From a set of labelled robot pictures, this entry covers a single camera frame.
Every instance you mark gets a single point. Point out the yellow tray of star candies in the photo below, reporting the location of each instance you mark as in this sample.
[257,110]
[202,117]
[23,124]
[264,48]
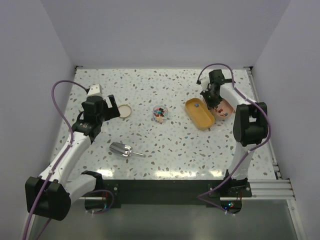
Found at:
[200,116]

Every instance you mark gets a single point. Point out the clear glass jar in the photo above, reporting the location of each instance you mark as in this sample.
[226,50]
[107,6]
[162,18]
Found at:
[160,113]

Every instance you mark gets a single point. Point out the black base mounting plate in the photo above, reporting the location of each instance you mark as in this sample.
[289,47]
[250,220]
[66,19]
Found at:
[211,193]

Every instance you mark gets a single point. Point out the aluminium frame rail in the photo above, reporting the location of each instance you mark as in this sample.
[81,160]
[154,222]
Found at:
[266,210]

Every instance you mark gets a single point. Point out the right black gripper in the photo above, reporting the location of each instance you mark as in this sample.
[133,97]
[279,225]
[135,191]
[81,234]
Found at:
[211,105]

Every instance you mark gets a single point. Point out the metal scoop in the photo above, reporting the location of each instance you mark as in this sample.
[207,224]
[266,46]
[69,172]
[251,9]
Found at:
[124,150]

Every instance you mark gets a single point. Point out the pink tray of lollipops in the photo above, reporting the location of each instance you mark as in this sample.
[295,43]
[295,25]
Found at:
[222,111]

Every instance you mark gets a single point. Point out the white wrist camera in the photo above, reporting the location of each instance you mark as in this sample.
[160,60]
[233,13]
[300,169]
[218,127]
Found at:
[95,90]
[205,83]

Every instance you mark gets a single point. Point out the round wooden jar lid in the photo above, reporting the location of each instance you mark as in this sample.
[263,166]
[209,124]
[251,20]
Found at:
[124,110]

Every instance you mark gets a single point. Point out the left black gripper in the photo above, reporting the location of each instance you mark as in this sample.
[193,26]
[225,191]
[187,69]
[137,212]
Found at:
[112,112]

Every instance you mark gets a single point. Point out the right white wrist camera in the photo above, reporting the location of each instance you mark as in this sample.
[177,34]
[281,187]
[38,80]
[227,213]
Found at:
[205,83]

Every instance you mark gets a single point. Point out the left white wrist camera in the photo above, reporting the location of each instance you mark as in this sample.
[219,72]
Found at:
[95,90]

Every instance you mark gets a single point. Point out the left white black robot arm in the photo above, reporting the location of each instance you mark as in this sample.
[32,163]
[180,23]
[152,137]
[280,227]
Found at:
[51,195]

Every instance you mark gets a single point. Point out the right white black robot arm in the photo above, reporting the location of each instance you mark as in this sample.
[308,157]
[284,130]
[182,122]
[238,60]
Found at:
[250,126]

